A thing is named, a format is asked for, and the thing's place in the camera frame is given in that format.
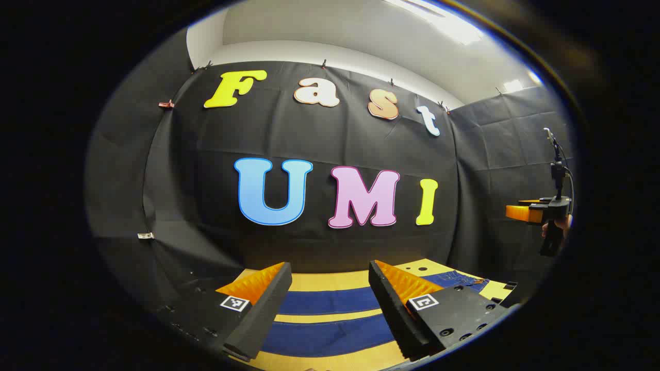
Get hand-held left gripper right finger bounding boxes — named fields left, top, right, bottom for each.
left=368, top=260, right=519, bottom=361

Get blue jeans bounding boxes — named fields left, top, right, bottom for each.
left=260, top=271, right=490, bottom=358

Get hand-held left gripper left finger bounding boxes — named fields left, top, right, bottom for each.
left=155, top=261, right=292, bottom=362

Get long ceiling light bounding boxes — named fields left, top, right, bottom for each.
left=384, top=0, right=486, bottom=46

